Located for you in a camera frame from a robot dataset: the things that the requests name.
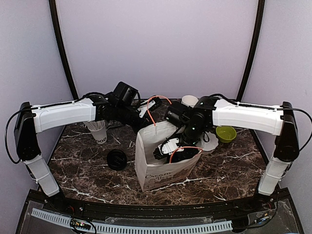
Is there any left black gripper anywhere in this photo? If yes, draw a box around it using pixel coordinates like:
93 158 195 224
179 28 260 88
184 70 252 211
115 103 160 138

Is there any white paper gift bag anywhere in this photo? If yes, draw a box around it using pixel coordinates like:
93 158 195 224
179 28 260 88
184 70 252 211
135 95 203 192

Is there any stack of paper coffee cups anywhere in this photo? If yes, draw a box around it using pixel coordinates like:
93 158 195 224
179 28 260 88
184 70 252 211
181 95 198 107

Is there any stack of black cup lids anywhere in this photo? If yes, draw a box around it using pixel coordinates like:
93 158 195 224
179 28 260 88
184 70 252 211
106 149 127 171

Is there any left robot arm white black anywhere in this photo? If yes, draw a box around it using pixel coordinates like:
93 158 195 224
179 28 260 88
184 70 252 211
4 81 156 213

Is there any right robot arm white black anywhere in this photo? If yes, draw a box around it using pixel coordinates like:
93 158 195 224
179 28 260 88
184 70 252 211
165 94 307 212

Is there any white scalloped dish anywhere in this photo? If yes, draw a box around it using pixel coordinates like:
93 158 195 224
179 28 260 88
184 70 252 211
201 132 219 155

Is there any white paper cup with straws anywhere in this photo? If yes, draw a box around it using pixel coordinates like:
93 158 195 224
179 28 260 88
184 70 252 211
84 120 107 144

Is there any green bowl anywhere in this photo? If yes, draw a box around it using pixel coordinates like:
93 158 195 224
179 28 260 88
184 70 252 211
215 126 237 143

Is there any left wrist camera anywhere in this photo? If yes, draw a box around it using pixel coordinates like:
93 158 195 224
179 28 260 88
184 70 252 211
137 97 162 118

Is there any left black frame post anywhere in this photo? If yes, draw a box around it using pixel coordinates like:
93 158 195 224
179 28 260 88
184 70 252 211
48 0 78 99

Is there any black frame post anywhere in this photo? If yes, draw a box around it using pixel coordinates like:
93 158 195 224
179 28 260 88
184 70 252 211
48 0 78 99
236 0 265 101

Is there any right black frame post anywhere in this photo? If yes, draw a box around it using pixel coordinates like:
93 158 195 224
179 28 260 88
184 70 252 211
236 0 265 101

